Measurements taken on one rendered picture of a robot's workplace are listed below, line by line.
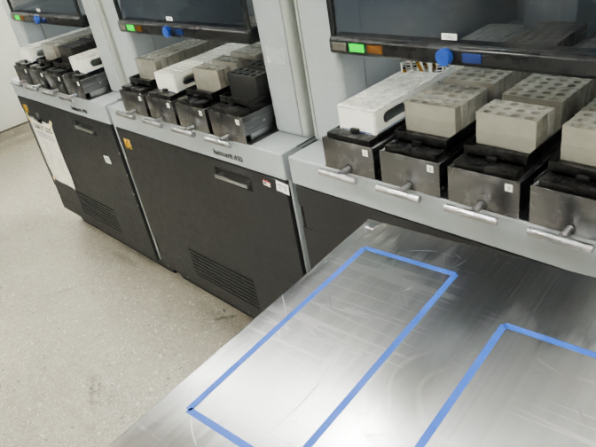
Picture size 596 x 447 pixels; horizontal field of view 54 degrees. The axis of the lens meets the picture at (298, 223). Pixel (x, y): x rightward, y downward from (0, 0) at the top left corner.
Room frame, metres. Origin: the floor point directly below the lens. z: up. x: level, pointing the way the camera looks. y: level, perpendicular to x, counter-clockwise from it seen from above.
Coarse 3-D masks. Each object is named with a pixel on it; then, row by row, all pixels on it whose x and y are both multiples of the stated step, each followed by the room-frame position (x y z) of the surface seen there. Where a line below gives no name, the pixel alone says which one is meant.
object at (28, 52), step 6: (78, 30) 2.64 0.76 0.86; (54, 36) 2.59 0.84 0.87; (60, 36) 2.57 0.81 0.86; (42, 42) 2.54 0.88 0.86; (24, 48) 2.46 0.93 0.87; (30, 48) 2.45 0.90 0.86; (36, 48) 2.44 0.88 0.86; (42, 48) 2.45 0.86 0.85; (24, 54) 2.46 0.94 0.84; (30, 54) 2.42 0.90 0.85; (36, 54) 2.43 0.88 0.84; (42, 54) 2.54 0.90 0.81; (30, 60) 2.42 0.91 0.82
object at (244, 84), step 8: (232, 72) 1.51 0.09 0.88; (240, 72) 1.49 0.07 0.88; (232, 80) 1.49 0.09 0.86; (240, 80) 1.46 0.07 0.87; (248, 80) 1.44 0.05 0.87; (256, 80) 1.42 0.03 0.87; (232, 88) 1.50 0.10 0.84; (240, 88) 1.47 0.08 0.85; (248, 88) 1.45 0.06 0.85; (256, 88) 1.42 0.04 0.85; (240, 96) 1.48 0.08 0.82; (248, 96) 1.45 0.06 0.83; (256, 96) 1.43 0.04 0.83
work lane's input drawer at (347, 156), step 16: (336, 128) 1.16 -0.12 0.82; (352, 128) 1.13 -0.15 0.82; (336, 144) 1.12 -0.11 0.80; (352, 144) 1.09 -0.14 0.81; (368, 144) 1.06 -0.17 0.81; (384, 144) 1.08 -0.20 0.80; (336, 160) 1.13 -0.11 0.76; (352, 160) 1.09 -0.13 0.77; (368, 160) 1.06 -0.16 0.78; (336, 176) 1.07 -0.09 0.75; (352, 176) 1.05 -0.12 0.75; (368, 176) 1.06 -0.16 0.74
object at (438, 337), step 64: (384, 256) 0.67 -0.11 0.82; (448, 256) 0.64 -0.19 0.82; (512, 256) 0.61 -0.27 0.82; (256, 320) 0.58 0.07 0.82; (320, 320) 0.56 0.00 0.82; (384, 320) 0.54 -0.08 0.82; (448, 320) 0.52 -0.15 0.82; (512, 320) 0.50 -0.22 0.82; (576, 320) 0.48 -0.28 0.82; (192, 384) 0.49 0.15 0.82; (256, 384) 0.48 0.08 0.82; (320, 384) 0.46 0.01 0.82; (384, 384) 0.44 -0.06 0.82; (448, 384) 0.42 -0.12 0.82; (512, 384) 0.41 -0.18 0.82; (576, 384) 0.39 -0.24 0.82
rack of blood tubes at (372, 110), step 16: (384, 80) 1.26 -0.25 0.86; (400, 80) 1.25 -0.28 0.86; (416, 80) 1.24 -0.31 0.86; (432, 80) 1.22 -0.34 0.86; (368, 96) 1.20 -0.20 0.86; (384, 96) 1.17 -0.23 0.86; (400, 96) 1.15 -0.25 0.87; (352, 112) 1.13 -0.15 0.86; (368, 112) 1.10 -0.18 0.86; (384, 112) 1.11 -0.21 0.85; (400, 112) 1.20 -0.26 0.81; (368, 128) 1.10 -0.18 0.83; (384, 128) 1.11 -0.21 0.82
